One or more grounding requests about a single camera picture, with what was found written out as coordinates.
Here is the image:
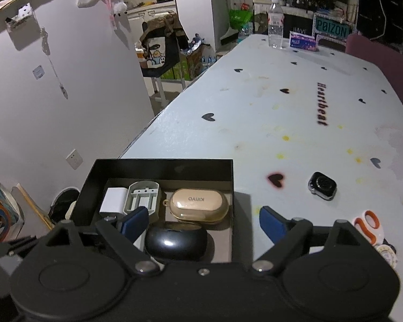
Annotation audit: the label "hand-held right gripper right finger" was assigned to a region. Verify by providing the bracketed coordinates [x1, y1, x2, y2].
[248, 206, 372, 276]

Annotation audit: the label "white hanging cable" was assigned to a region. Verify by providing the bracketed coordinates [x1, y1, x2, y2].
[40, 27, 69, 100]

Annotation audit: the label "black cardboard box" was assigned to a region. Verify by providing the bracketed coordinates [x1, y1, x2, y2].
[70, 159, 235, 264]

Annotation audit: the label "cartoon print tote bag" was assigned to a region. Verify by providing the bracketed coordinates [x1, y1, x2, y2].
[139, 15, 189, 78]

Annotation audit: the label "white trash bin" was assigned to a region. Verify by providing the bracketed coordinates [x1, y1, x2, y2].
[49, 188, 81, 225]

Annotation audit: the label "green shopping bag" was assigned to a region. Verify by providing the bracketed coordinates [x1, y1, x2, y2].
[229, 8, 252, 31]

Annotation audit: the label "grey plastic holder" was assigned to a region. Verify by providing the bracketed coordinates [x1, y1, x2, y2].
[124, 181, 162, 224]

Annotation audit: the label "black smartwatch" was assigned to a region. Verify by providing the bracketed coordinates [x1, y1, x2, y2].
[308, 172, 337, 201]

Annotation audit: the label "pack of water bottles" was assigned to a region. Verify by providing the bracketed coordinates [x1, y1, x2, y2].
[201, 54, 218, 71]

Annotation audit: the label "pink chair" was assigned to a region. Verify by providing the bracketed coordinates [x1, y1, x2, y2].
[345, 34, 403, 103]

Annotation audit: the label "white metal chair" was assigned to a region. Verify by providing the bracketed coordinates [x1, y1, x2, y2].
[150, 74, 186, 104]

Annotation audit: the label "green white carton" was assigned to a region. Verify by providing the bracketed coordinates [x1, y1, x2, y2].
[161, 61, 189, 81]

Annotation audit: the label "clear water bottle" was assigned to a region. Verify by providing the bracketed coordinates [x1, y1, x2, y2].
[268, 0, 285, 49]

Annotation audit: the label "colorful patterned box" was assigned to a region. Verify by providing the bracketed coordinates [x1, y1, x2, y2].
[0, 166, 24, 242]

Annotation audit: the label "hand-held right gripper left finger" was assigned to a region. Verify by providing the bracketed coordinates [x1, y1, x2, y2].
[34, 206, 160, 277]

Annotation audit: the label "white orange scissors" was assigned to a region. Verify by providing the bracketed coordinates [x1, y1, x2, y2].
[352, 210, 388, 245]

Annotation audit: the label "dark printed storage box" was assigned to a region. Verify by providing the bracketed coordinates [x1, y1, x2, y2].
[289, 15, 314, 36]

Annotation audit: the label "black earbud case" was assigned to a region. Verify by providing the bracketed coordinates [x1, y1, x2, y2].
[144, 223, 209, 262]

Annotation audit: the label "beige earbud case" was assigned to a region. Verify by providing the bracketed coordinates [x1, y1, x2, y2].
[163, 188, 229, 222]

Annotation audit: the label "white wall socket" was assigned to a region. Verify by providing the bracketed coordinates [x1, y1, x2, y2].
[66, 149, 84, 170]

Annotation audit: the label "white wall charger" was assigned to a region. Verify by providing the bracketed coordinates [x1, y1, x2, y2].
[99, 188, 130, 216]

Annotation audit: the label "teal sign plate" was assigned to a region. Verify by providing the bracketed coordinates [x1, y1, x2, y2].
[313, 14, 351, 41]

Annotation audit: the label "black vest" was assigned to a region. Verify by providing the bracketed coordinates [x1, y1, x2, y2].
[356, 0, 403, 44]

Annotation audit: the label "blue tissue pack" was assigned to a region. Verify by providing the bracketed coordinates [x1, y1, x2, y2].
[289, 31, 319, 52]

